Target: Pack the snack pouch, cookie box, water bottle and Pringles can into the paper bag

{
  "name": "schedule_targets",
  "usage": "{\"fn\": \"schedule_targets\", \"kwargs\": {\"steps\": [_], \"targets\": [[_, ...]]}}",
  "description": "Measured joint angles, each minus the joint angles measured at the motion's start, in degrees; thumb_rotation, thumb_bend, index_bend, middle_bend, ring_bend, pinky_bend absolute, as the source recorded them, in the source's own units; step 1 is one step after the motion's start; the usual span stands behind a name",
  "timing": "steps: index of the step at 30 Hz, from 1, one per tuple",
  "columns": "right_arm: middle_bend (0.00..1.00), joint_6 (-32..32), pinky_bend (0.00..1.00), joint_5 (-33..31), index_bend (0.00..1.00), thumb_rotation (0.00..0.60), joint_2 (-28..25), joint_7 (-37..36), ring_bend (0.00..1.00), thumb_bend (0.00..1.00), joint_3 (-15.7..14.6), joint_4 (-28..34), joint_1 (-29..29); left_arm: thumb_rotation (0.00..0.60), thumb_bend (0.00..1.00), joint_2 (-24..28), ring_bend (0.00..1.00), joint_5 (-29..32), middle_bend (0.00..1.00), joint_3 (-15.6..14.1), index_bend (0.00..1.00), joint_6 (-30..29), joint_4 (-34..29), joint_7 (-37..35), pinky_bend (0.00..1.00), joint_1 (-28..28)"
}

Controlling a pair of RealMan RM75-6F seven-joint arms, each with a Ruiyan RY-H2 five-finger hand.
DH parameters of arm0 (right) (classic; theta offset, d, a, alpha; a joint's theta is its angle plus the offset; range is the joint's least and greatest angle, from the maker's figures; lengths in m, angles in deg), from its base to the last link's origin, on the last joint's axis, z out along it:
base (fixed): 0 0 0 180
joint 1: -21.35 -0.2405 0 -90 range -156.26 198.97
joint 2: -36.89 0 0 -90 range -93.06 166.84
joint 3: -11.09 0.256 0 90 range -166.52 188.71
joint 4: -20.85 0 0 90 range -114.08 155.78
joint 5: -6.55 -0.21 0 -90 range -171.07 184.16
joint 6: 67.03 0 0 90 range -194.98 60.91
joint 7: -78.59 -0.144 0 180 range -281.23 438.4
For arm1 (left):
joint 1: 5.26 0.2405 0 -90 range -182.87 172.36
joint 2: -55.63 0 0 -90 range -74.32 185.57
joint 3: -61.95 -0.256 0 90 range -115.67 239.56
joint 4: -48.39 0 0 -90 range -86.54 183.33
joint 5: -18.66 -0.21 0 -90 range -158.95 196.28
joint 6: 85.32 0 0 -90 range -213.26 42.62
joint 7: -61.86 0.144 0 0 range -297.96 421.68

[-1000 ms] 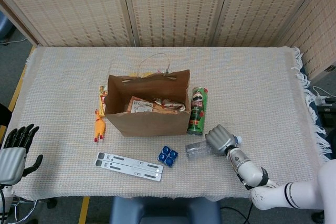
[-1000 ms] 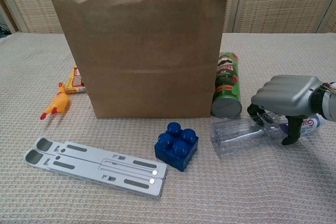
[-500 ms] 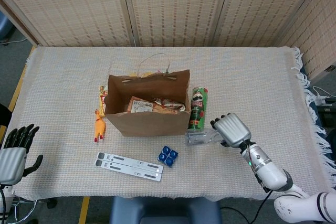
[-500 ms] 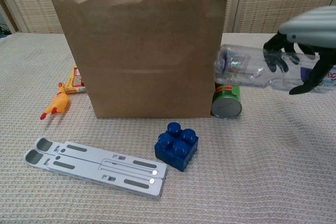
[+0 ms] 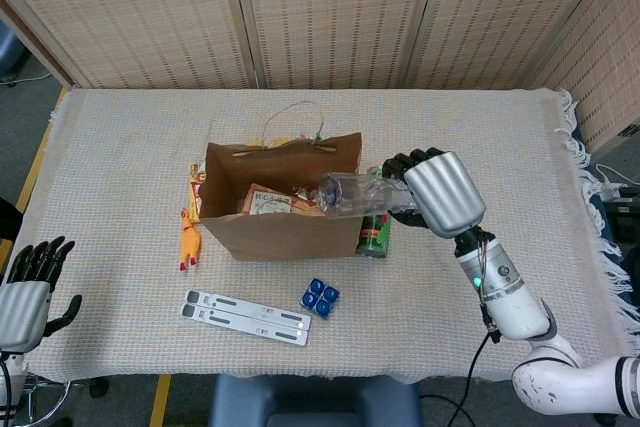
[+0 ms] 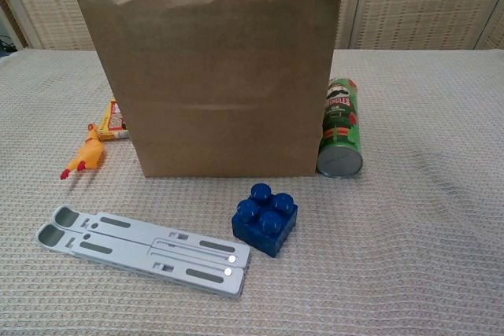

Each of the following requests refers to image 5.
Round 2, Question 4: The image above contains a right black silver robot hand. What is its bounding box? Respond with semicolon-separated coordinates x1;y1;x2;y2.
382;147;488;239

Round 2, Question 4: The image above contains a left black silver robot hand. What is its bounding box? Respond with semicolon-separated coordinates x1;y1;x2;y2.
0;235;83;352

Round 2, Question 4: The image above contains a green Pringles can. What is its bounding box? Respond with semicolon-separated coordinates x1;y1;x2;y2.
355;164;392;259

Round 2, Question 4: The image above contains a clear plastic water bottle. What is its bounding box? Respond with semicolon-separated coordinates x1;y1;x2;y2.
315;171;419;221

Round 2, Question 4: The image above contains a gold foil snack pack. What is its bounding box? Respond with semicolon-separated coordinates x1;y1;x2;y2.
291;186;326;216

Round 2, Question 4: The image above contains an orange cookie box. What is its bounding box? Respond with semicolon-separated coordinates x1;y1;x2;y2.
238;182;296;217

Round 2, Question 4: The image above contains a brown paper bag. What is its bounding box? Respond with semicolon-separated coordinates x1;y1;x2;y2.
199;101;365;262

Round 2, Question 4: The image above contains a chrome stool base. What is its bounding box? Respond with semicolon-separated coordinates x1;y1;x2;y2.
19;375;110;427

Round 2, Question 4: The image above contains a blue toy brick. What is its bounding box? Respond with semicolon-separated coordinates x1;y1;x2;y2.
298;277;342;319

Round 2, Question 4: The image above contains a white power strip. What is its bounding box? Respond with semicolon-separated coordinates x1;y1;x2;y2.
594;164;632;202

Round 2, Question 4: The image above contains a yellow rubber chicken toy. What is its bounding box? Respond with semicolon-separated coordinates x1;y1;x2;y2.
178;207;204;272

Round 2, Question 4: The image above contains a black equipment case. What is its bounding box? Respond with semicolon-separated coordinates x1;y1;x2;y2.
602;186;640;248

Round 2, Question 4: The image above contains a white woven tablecloth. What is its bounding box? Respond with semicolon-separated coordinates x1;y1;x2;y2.
19;86;640;386

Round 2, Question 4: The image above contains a yellow red snack box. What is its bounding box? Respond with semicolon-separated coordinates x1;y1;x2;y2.
187;162;208;225

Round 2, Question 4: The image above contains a beige woven folding screen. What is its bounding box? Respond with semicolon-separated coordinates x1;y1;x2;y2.
0;0;640;153

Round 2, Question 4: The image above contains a silver folding laptop stand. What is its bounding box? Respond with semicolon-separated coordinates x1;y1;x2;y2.
178;289;313;348

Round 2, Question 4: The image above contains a blue padded chair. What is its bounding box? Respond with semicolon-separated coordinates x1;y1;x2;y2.
208;374;424;427

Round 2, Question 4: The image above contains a black cable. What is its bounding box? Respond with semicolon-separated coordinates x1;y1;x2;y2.
419;331;496;427

